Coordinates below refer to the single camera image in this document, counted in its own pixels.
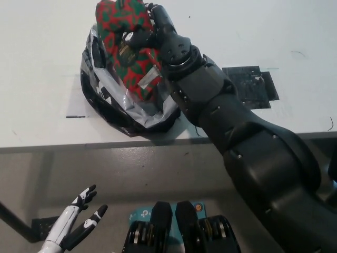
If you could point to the black robot torso block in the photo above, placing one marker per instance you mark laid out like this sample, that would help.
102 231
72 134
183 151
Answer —
188 226
160 224

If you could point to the red green coffee bean bag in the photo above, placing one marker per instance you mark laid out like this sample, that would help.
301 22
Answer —
118 18

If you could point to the black tape patch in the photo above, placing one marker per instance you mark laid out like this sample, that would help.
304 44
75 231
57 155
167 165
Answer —
247 87

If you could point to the thin black tape strip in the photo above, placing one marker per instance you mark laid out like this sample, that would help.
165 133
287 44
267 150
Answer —
75 116

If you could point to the black table leg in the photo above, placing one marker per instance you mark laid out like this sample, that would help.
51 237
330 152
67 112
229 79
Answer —
15 221

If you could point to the right black robot torso block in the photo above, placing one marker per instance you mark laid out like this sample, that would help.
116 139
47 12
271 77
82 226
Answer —
188 226

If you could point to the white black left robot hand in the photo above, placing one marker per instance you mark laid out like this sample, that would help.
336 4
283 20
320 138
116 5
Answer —
64 221

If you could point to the black table foot plate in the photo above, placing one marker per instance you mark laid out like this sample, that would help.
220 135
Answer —
42 226

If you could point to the left black robot torso block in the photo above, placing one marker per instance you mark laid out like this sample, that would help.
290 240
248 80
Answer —
160 224

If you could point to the black grey plastic bag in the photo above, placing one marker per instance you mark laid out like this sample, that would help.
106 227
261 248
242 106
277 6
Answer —
110 110

